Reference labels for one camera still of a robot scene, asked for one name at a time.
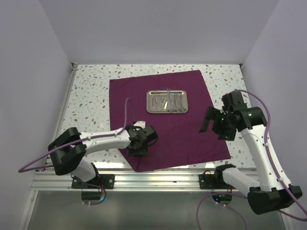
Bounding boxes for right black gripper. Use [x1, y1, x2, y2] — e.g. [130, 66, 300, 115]
[200, 106, 237, 141]

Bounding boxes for purple surgical cloth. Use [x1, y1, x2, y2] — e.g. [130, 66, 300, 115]
[109, 70, 231, 172]

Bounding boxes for wide steel tweezers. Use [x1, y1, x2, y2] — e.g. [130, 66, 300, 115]
[162, 100, 168, 110]

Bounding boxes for thin steel tweezers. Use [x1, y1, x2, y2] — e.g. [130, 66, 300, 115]
[154, 94, 161, 110]

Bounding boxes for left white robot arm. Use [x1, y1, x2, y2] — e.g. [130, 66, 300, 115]
[48, 126, 158, 188]

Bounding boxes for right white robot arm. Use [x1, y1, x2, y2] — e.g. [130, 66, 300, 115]
[199, 90, 303, 215]

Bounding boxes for steel scissors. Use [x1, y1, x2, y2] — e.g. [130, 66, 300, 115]
[174, 93, 186, 113]

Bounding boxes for steel instrument tray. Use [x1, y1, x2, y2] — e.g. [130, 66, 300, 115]
[146, 89, 189, 114]

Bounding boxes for steel forceps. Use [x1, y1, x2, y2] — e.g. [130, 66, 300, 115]
[167, 89, 174, 113]

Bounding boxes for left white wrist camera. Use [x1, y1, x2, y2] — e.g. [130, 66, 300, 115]
[133, 121, 146, 128]

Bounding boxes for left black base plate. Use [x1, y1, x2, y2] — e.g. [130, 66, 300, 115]
[71, 174, 115, 189]

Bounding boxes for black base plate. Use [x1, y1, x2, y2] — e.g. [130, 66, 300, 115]
[71, 174, 115, 189]
[199, 170, 235, 190]

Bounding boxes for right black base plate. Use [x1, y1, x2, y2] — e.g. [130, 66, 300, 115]
[199, 170, 235, 190]

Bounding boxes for aluminium mounting rail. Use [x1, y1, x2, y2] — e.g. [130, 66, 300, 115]
[31, 169, 283, 192]

